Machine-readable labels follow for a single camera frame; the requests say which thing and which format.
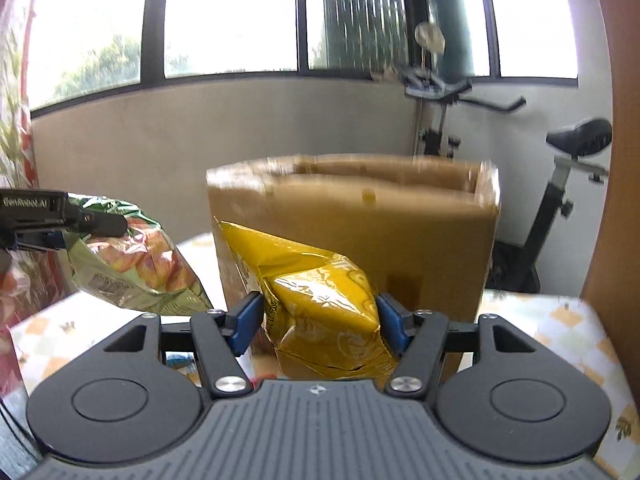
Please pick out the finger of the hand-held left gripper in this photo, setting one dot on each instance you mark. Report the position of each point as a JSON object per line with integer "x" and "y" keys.
{"x": 102, "y": 224}
{"x": 42, "y": 240}

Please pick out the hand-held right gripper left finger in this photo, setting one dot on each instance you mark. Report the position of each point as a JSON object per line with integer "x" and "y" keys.
{"x": 246, "y": 321}

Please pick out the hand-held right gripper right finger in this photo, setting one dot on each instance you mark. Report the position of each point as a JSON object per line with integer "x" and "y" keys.
{"x": 391, "y": 325}

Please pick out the green snack bag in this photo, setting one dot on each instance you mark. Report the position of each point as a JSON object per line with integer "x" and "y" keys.
{"x": 140, "y": 265}

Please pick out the yellow snack bag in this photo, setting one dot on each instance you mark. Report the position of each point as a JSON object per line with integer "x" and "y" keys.
{"x": 310, "y": 300}

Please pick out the brown cardboard box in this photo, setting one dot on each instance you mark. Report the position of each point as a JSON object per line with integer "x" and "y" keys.
{"x": 375, "y": 230}

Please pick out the small blue packet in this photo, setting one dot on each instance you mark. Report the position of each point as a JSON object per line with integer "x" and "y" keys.
{"x": 178, "y": 360}

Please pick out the floral curtain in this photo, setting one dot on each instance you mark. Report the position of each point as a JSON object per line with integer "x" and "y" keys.
{"x": 15, "y": 110}

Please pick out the metal pole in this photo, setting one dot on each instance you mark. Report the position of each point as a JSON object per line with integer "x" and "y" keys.
{"x": 423, "y": 105}

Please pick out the black exercise bike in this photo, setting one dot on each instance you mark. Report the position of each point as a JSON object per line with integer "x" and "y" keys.
{"x": 580, "y": 137}

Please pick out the wooden door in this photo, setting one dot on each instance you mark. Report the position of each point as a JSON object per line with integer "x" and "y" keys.
{"x": 620, "y": 160}

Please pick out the white cloth on pole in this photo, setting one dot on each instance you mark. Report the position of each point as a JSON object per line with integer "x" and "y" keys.
{"x": 430, "y": 37}

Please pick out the window security grille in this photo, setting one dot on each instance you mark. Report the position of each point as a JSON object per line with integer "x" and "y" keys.
{"x": 365, "y": 10}

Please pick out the black window frame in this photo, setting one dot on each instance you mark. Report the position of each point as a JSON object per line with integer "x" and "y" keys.
{"x": 152, "y": 25}

